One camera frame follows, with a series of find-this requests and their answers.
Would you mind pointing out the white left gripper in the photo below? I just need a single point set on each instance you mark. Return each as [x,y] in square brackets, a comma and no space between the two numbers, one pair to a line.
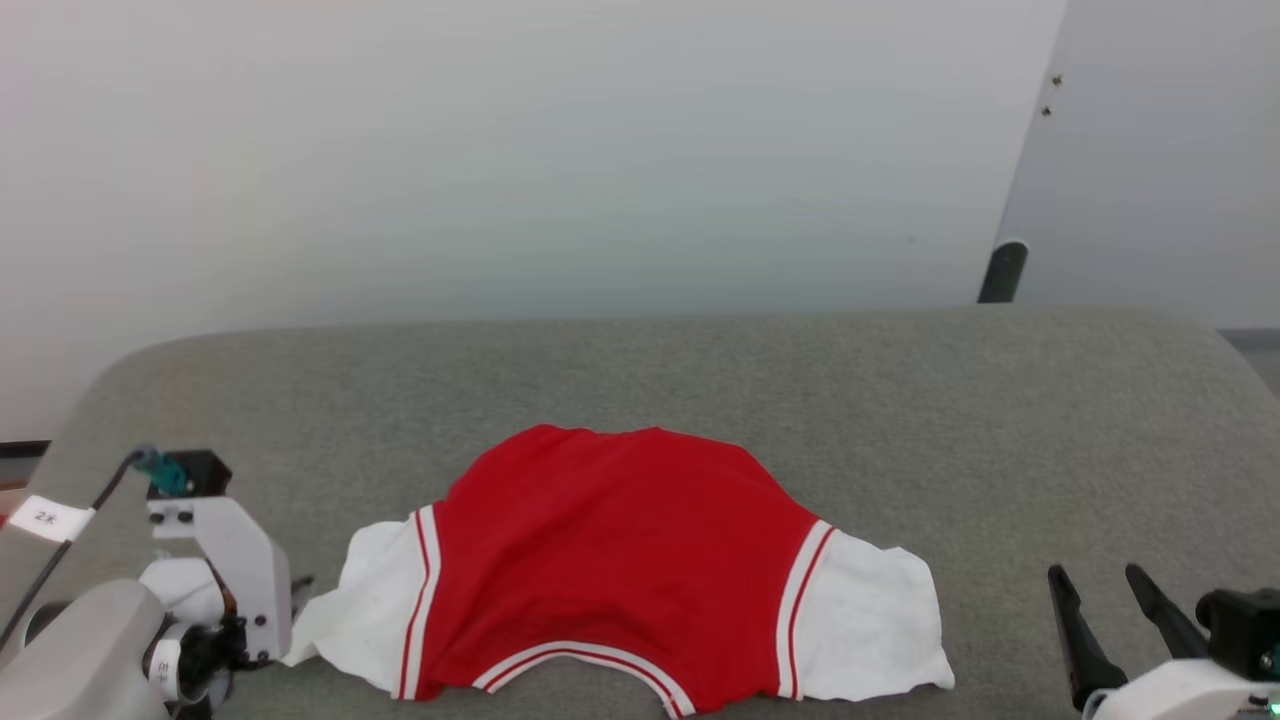
[250,580]

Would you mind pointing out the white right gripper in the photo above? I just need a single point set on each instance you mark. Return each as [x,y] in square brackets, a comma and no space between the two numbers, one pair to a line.
[1180,695]

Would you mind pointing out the red and white jersey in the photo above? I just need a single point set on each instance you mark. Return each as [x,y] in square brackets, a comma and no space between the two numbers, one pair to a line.
[620,560]

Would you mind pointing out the grey fabric sofa seat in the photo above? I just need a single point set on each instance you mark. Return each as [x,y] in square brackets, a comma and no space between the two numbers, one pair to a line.
[900,420]

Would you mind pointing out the dark skirting strip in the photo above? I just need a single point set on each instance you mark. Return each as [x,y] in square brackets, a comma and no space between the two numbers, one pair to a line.
[20,450]

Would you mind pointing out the black rounded pole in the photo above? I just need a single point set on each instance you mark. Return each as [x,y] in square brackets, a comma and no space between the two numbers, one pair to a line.
[1003,272]

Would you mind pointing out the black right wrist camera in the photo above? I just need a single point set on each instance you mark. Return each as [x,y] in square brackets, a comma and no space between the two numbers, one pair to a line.
[1240,630]

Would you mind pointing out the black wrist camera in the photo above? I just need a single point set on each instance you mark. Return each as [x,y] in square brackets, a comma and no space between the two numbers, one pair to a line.
[208,472]
[1240,630]

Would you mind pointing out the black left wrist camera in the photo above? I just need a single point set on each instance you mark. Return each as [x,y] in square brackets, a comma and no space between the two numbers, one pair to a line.
[208,472]

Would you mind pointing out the teal left camera connector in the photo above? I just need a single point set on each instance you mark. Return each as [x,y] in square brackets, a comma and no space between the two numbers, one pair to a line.
[165,474]

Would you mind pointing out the white wall panel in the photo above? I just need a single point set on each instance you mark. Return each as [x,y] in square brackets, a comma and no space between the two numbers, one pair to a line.
[1150,150]

